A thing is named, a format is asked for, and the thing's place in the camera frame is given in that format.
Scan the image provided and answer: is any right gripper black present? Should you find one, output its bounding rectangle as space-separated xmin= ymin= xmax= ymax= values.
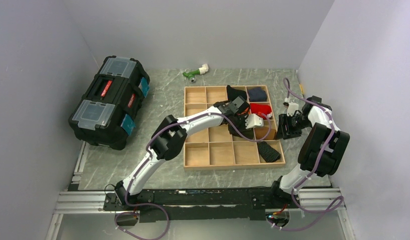
xmin=275 ymin=113 xmax=312 ymax=140

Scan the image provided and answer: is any wooden compartment tray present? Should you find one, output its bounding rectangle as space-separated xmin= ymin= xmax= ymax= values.
xmin=184 ymin=86 xmax=286 ymax=171

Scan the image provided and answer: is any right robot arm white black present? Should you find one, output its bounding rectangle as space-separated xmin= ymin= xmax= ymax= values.
xmin=268 ymin=95 xmax=350 ymax=208

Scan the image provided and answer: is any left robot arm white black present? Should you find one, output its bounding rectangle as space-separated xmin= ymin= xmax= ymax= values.
xmin=114 ymin=96 xmax=250 ymax=210

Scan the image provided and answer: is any brown rolled cloth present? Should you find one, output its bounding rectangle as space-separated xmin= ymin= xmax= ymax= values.
xmin=254 ymin=126 xmax=277 ymax=141

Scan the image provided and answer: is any red rolled cloth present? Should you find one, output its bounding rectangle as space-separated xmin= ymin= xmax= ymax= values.
xmin=250 ymin=103 xmax=273 ymax=119

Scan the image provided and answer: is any black ribbed rolled cloth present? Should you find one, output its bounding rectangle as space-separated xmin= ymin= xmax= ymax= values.
xmin=257 ymin=141 xmax=281 ymax=163

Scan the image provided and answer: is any navy rolled cloth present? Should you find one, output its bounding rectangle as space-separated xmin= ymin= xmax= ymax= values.
xmin=247 ymin=87 xmax=268 ymax=102

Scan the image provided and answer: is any green white pipe fitting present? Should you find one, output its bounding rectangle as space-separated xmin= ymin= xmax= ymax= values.
xmin=182 ymin=64 xmax=209 ymax=83

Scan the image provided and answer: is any black plastic toolbox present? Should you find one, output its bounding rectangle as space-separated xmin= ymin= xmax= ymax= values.
xmin=68 ymin=55 xmax=150 ymax=151

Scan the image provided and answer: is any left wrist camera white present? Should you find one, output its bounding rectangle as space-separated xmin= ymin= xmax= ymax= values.
xmin=245 ymin=113 xmax=264 ymax=129

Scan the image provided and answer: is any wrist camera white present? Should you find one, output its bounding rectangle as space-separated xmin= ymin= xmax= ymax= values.
xmin=245 ymin=113 xmax=264 ymax=129
xmin=283 ymin=97 xmax=299 ymax=117

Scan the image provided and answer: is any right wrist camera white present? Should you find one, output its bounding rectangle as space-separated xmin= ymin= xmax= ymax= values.
xmin=283 ymin=97 xmax=299 ymax=117

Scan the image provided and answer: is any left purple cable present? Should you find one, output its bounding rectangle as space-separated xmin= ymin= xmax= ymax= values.
xmin=113 ymin=111 xmax=273 ymax=240

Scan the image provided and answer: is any aluminium frame rail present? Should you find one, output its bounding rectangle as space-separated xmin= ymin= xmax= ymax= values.
xmin=45 ymin=142 xmax=347 ymax=240

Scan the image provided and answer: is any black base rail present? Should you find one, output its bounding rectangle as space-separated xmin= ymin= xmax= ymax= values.
xmin=103 ymin=186 xmax=296 ymax=223

